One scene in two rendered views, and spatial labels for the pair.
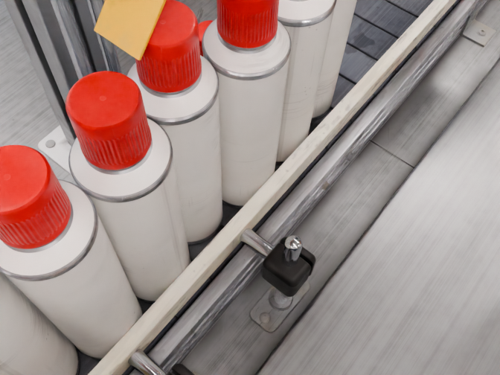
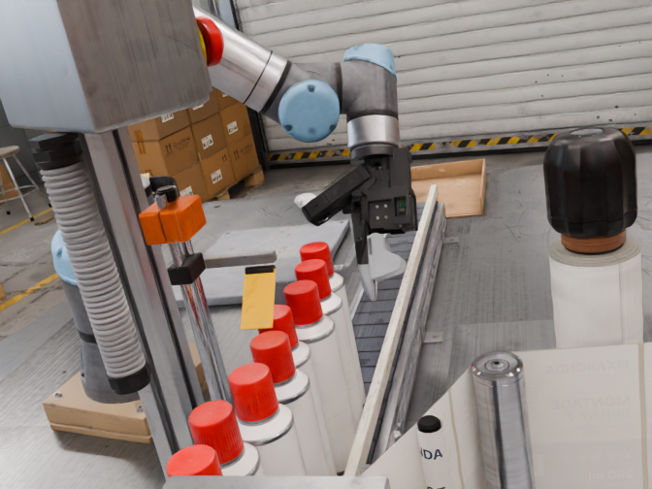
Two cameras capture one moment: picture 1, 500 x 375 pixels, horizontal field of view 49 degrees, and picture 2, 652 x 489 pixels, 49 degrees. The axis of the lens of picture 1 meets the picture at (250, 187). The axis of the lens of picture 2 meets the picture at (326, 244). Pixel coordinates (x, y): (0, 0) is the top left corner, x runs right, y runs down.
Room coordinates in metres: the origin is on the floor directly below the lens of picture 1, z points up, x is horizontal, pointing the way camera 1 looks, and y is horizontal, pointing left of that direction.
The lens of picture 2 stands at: (-0.38, 0.18, 1.35)
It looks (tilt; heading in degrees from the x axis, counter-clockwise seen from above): 20 degrees down; 341
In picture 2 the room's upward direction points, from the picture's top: 11 degrees counter-clockwise
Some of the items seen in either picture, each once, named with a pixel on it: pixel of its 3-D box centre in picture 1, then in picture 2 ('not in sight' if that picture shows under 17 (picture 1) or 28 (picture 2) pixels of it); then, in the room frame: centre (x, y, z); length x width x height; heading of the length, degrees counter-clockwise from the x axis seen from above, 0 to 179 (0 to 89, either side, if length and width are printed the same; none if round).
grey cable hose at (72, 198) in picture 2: not in sight; (94, 268); (0.17, 0.18, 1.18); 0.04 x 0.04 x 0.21
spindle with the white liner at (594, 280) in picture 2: not in sight; (595, 277); (0.15, -0.27, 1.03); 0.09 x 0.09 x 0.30
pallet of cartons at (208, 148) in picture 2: not in sight; (157, 133); (4.61, -0.48, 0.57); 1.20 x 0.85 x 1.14; 135
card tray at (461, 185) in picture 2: not in sight; (427, 190); (1.05, -0.58, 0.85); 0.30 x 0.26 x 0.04; 144
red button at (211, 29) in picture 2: not in sight; (199, 43); (0.18, 0.06, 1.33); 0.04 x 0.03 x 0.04; 19
